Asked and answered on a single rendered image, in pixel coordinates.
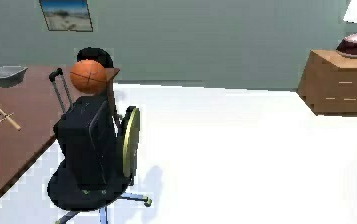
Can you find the orange basketball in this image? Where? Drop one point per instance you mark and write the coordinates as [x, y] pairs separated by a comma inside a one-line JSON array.
[[87, 76]]

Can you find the black office chair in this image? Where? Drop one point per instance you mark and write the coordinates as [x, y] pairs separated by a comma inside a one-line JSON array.
[[119, 156]]

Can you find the black suitcase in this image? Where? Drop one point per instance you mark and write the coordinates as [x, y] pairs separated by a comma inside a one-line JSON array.
[[82, 146]]

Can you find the framed beach picture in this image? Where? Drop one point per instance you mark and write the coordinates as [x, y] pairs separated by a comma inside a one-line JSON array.
[[67, 15]]

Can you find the wooden chest of drawers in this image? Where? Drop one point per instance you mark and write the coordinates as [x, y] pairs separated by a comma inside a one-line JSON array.
[[339, 85]]

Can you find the brown wooden desk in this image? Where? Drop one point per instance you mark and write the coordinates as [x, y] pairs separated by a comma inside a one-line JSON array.
[[16, 133]]

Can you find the grey tray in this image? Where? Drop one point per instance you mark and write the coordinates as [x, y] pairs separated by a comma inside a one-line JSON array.
[[6, 75]]

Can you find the white-shaded dark red lamp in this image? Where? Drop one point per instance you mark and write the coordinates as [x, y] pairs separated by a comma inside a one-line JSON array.
[[356, 40]]

